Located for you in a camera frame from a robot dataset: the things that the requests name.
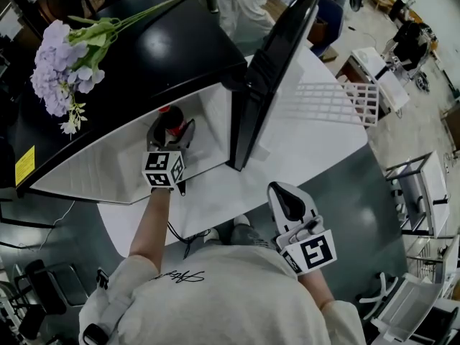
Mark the black folding chair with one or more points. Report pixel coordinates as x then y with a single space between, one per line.
50 286

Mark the wooden desk with white top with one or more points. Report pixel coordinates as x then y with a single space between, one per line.
388 81

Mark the person's right shoe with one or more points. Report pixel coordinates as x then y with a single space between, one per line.
241 220

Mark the blue chair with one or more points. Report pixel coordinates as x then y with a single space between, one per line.
332 20

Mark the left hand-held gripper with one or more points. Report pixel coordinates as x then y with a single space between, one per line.
158 162

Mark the cola bottle with red cap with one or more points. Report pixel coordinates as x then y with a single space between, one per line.
174 120

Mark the black mini fridge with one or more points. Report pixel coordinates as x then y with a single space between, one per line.
172 56

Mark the person's light grey shirt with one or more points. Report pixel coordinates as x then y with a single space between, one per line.
223 300

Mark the purple artificial flower bunch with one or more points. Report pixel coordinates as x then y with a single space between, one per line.
57 70

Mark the person's left shoe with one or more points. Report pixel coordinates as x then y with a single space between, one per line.
211 235

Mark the person's left forearm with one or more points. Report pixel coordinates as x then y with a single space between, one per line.
151 228

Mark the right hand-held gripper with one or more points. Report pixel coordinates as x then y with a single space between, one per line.
316 252

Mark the person's right forearm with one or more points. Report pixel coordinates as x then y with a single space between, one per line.
316 289

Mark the white plastic rack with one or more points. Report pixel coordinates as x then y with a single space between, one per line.
413 307

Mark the person's right leg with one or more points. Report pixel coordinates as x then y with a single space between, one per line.
248 237

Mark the metal cart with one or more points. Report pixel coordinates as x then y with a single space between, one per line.
427 189

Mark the white table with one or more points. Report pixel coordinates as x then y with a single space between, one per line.
305 146

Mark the person's shoe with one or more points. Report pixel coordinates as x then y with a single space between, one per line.
211 235
241 220

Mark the black desk post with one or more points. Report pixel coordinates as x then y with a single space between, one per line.
382 72

